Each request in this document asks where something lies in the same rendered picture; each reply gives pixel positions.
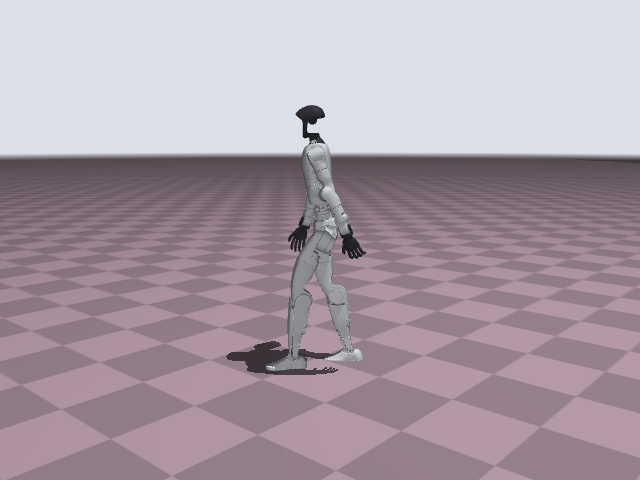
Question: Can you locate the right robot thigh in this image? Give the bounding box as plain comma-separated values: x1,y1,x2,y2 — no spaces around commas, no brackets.
313,232,347,305

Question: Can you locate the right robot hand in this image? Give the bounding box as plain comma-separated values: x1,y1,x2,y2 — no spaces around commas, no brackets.
288,216,310,252

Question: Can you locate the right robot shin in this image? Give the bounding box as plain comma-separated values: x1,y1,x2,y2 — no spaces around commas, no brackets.
326,296,353,353

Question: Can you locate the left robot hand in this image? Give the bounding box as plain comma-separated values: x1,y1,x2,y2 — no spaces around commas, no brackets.
338,224,366,259

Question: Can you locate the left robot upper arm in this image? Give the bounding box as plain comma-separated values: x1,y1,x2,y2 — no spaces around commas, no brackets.
307,146,336,202

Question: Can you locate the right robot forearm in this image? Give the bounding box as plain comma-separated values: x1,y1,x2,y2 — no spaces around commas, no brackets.
302,196,317,227

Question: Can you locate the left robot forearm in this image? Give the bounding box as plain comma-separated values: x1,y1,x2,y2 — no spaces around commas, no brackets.
322,187,350,235

